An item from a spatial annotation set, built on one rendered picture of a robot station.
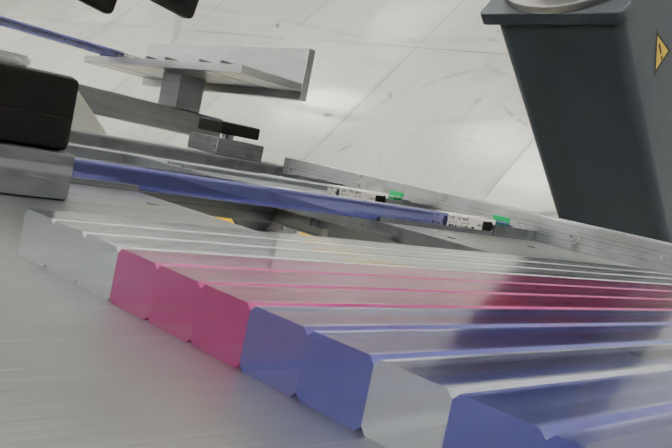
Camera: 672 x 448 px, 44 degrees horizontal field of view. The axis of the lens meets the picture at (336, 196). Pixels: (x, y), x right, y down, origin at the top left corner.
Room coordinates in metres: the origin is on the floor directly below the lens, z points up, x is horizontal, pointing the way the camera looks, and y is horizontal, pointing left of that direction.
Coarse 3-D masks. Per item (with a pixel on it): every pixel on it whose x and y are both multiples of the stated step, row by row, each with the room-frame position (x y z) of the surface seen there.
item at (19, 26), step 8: (0, 16) 1.06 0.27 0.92; (0, 24) 1.06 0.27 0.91; (8, 24) 1.06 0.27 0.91; (16, 24) 1.07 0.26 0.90; (24, 24) 1.07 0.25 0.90; (24, 32) 1.08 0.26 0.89; (32, 32) 1.07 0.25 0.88; (40, 32) 1.08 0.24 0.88; (48, 32) 1.08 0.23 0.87; (56, 32) 1.09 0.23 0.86; (56, 40) 1.09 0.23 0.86; (64, 40) 1.09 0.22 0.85; (72, 40) 1.10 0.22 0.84; (80, 40) 1.10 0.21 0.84; (80, 48) 1.11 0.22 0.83; (88, 48) 1.11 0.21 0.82; (96, 48) 1.11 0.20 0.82; (104, 48) 1.12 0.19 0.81; (112, 56) 1.12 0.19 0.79
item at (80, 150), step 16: (80, 144) 0.48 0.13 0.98; (112, 160) 0.48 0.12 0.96; (128, 160) 0.49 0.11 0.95; (144, 160) 0.49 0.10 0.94; (160, 160) 0.50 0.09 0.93; (176, 160) 0.50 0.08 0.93; (224, 176) 0.51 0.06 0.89; (240, 176) 0.52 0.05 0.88; (256, 176) 0.53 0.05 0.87; (272, 176) 0.53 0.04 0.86; (320, 192) 0.55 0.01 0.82; (336, 192) 0.56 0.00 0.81
